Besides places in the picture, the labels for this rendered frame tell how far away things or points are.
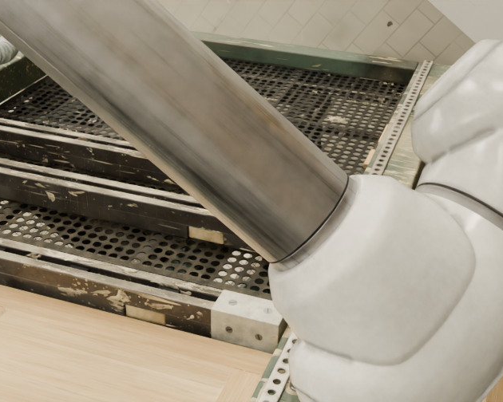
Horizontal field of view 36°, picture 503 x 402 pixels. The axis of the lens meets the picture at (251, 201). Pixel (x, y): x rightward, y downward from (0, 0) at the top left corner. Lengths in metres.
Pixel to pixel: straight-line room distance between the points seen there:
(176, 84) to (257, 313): 0.82
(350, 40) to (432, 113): 6.14
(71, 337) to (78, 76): 0.88
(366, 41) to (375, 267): 6.22
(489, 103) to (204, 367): 0.80
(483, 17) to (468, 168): 4.36
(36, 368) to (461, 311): 0.89
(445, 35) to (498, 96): 5.94
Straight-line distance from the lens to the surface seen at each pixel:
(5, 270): 1.57
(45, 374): 1.37
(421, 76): 2.46
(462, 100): 0.70
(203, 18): 7.32
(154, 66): 0.59
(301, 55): 2.61
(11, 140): 2.07
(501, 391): 2.10
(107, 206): 1.74
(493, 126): 0.69
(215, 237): 1.66
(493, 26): 5.04
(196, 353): 1.37
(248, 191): 0.61
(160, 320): 1.45
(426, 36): 6.66
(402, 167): 1.91
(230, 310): 1.37
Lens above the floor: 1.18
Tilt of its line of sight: 4 degrees down
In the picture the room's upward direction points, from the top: 49 degrees counter-clockwise
